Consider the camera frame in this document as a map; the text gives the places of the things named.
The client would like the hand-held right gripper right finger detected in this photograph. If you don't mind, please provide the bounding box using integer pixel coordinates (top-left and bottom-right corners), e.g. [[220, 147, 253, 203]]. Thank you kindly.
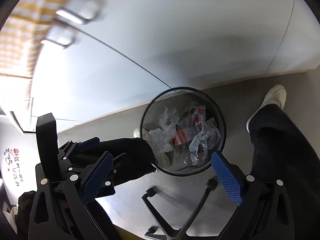
[[211, 151, 295, 240]]

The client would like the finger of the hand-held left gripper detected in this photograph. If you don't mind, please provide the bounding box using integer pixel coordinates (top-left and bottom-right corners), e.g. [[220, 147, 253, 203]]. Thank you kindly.
[[58, 136, 101, 165], [96, 152, 131, 198]]

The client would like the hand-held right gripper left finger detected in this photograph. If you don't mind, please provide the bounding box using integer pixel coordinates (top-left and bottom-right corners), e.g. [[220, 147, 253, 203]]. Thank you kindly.
[[28, 151, 115, 240]]

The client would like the blue white plastic bag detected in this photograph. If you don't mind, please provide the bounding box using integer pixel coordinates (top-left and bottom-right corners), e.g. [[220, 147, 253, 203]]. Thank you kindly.
[[187, 132, 208, 167]]

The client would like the black mesh waste bin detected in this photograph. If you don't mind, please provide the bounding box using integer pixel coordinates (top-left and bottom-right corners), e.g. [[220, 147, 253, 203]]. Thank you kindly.
[[140, 87, 227, 177]]

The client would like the clear plastic wrapper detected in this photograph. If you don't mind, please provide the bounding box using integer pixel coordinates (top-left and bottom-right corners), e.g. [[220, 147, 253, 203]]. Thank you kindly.
[[149, 106, 181, 153]]

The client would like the clear plastic food packet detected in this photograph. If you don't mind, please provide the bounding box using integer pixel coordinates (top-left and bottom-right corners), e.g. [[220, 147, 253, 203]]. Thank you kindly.
[[184, 102, 221, 155]]

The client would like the person's left leg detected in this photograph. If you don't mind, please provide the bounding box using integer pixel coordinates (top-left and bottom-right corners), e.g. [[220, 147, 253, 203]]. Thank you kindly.
[[72, 137, 157, 240]]

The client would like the person's leg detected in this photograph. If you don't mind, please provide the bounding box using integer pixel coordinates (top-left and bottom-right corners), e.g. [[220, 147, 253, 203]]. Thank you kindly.
[[72, 137, 157, 240], [247, 103, 320, 240]]

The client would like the person's right leg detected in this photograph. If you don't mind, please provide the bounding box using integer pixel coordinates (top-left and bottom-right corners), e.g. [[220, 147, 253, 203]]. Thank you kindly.
[[247, 103, 320, 240]]

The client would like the black chair base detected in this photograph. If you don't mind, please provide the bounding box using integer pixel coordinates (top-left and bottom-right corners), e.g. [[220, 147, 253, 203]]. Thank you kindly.
[[141, 176, 219, 240]]

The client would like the white cloth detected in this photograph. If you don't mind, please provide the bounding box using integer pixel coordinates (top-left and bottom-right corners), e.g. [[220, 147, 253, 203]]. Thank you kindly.
[[2, 204, 20, 232]]

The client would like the white right shoe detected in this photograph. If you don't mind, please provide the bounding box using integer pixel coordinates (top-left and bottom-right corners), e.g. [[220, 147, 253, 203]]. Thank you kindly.
[[246, 84, 287, 133]]

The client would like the yellow checked tablecloth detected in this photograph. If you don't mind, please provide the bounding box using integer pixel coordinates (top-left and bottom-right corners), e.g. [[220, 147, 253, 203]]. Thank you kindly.
[[0, 0, 84, 79]]

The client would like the white base cabinet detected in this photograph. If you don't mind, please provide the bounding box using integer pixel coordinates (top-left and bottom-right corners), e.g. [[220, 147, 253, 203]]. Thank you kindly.
[[29, 0, 320, 133]]

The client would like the wall poster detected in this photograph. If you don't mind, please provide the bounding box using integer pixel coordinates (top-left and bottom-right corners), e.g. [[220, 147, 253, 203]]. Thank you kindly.
[[2, 147, 26, 184]]

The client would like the grey cabinet handle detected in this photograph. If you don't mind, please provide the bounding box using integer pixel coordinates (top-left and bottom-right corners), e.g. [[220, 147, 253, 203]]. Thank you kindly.
[[41, 26, 76, 50], [56, 0, 105, 26]]

